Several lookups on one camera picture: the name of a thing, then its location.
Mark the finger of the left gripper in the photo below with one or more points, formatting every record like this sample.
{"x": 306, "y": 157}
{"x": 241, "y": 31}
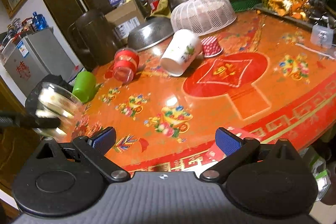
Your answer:
{"x": 28, "y": 121}

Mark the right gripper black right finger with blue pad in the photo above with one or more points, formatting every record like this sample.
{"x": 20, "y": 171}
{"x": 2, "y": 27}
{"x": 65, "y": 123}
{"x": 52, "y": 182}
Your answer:
{"x": 238, "y": 152}

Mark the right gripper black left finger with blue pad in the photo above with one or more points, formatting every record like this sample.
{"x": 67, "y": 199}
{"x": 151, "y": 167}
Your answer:
{"x": 93, "y": 149}

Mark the clear cup with ribbon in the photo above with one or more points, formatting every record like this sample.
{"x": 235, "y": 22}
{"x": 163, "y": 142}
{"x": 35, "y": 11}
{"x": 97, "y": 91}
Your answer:
{"x": 56, "y": 102}

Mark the green plastic cup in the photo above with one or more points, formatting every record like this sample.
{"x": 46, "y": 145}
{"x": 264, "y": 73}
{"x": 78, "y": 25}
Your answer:
{"x": 84, "y": 86}

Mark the clear cup red ribbon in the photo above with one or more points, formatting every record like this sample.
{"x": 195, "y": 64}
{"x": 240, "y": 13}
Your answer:
{"x": 126, "y": 62}

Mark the white floral paper cup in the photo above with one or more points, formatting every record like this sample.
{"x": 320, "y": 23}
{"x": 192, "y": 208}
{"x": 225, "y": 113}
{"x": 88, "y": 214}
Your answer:
{"x": 180, "y": 53}

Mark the black plastic bag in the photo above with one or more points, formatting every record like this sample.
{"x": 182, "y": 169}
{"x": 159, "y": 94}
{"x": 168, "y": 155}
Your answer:
{"x": 31, "y": 102}

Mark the silver mini fridge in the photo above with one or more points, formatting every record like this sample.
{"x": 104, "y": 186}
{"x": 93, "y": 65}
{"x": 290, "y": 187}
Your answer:
{"x": 31, "y": 58}

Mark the blue water bottle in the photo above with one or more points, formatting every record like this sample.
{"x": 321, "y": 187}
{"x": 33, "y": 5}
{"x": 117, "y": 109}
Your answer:
{"x": 39, "y": 22}

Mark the brown plastic pitcher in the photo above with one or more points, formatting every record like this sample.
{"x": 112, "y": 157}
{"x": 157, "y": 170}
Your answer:
{"x": 92, "y": 39}

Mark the red polka dot cupcake liner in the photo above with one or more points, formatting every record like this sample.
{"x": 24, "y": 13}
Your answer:
{"x": 211, "y": 47}

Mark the steel colander bowl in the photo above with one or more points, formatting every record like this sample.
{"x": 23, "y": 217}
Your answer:
{"x": 150, "y": 33}

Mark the cardboard box with label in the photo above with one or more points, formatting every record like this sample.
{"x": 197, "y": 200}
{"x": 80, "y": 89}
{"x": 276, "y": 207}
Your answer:
{"x": 124, "y": 19}

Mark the small clear plastic box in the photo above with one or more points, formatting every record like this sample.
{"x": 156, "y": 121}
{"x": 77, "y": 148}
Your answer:
{"x": 322, "y": 36}

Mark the pink mesh food cover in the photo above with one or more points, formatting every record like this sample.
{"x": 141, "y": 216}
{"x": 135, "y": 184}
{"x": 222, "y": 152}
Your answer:
{"x": 202, "y": 17}

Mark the tray of dried peels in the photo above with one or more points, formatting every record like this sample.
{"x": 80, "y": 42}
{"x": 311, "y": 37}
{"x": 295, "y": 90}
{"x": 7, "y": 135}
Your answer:
{"x": 303, "y": 13}

